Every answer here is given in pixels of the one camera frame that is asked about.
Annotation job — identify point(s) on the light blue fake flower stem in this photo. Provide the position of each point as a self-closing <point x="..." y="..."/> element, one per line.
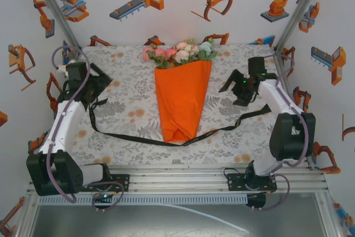
<point x="205" y="46"/>

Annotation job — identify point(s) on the pink fake flower stem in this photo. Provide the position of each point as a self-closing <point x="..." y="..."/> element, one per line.
<point x="171" y="53"/>
<point x="148" y="53"/>

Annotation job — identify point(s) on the orange wrapping paper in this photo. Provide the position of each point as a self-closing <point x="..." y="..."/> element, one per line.
<point x="180" y="101"/>

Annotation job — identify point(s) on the black printed ribbon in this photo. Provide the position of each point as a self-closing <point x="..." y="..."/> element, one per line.
<point x="133" y="138"/>

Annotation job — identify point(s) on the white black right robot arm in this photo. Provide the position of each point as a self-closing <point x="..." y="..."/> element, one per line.
<point x="277" y="98"/>

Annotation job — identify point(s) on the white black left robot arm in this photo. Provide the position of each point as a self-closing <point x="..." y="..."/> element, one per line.
<point x="66" y="126"/>

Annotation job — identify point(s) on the floral patterned tablecloth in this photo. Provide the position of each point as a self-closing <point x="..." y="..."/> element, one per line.
<point x="133" y="81"/>

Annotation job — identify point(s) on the black controller box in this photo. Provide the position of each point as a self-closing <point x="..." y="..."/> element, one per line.
<point x="104" y="196"/>
<point x="256" y="201"/>

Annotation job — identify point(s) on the white plastic tube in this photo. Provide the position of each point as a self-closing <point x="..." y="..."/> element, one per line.
<point x="210" y="217"/>

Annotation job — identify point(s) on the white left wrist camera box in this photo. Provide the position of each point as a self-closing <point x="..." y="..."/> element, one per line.
<point x="65" y="69"/>

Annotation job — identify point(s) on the aluminium frame post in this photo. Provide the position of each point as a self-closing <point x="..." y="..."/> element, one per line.
<point x="304" y="1"/>
<point x="51" y="1"/>

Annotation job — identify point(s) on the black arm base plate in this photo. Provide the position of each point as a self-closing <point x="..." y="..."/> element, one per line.
<point x="123" y="182"/>
<point x="235" y="184"/>

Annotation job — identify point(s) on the aluminium frame cross rail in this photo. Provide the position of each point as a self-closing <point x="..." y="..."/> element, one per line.
<point x="180" y="181"/>

